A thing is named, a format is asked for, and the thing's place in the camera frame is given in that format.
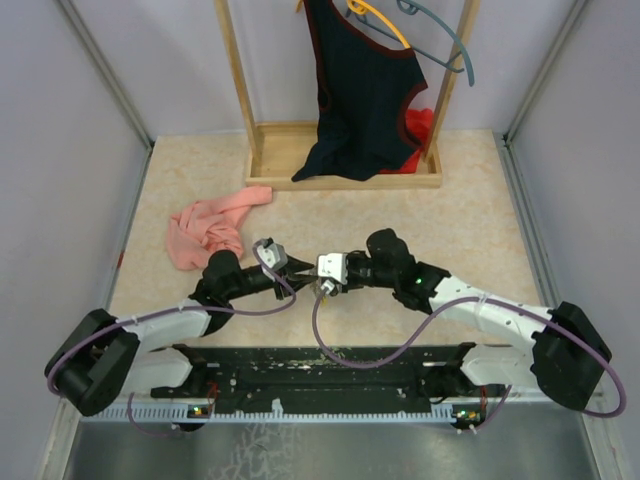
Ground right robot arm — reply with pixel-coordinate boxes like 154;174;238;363
340;229;611;411

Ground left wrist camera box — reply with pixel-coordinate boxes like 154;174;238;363
254;238;288;271

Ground wooden clothes rack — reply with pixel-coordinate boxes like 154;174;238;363
214;1;480;191

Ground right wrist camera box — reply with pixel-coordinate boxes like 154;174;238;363
317;253;348;296

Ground large keyring with small rings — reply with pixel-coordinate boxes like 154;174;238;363
311;278;334;303

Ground white cable duct strip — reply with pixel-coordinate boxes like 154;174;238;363
89;399;486;425

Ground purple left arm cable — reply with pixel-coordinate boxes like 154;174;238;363
46;239;298;439

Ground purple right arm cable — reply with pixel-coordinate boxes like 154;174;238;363
311;289;627;434

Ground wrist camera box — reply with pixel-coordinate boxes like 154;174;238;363
317;253;348;296
254;238;288;271

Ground grey blue clothes hanger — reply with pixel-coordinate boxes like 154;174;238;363
395;0;477;87

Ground dark navy tank top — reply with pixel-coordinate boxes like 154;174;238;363
291;1;427;182

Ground red cloth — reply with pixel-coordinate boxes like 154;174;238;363
380;108;434;174

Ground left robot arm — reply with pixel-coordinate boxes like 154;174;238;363
44;244;314;417

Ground pink cloth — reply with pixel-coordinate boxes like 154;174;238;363
166;186;273;271

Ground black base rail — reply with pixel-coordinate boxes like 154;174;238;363
151;343;480;413

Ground yellow clothes hanger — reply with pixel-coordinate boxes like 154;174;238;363
295;0;414;51

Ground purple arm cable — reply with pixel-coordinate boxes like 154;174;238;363
311;289;627;434
46;239;298;439

